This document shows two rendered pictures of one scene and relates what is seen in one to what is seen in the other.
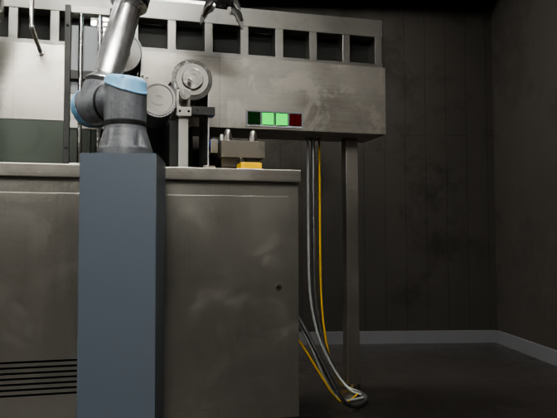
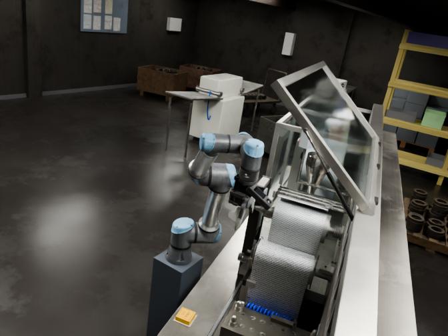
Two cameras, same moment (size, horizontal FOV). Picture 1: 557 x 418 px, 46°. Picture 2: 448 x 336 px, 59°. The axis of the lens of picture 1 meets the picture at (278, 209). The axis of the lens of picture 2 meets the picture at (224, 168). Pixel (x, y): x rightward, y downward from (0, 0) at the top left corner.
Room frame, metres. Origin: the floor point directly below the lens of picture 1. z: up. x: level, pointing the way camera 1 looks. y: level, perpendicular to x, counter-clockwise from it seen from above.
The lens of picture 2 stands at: (2.96, -1.07, 2.21)
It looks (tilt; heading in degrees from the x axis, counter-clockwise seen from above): 21 degrees down; 123
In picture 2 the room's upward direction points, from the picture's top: 9 degrees clockwise
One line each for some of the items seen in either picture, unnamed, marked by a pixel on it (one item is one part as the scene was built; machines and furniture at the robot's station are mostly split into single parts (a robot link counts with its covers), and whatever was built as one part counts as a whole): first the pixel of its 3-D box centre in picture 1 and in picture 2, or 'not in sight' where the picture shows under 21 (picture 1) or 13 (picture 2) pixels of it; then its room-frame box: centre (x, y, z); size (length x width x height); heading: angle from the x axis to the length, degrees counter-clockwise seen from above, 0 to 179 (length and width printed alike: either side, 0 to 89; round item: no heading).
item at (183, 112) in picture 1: (183, 132); (244, 281); (2.27, 0.33, 1.05); 0.06 x 0.05 x 0.31; 15
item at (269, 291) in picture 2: (203, 123); (274, 295); (2.45, 0.28, 1.11); 0.23 x 0.01 x 0.18; 15
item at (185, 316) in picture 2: (249, 167); (185, 316); (2.13, 0.10, 0.91); 0.07 x 0.07 x 0.02; 15
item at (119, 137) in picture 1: (125, 139); (179, 249); (1.80, 0.43, 0.95); 0.15 x 0.15 x 0.10
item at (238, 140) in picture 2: not in sight; (241, 144); (2.19, 0.24, 1.73); 0.11 x 0.11 x 0.08; 49
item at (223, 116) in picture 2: not in sight; (217, 109); (-1.05, 4.68, 0.58); 2.52 x 0.61 x 1.15; 96
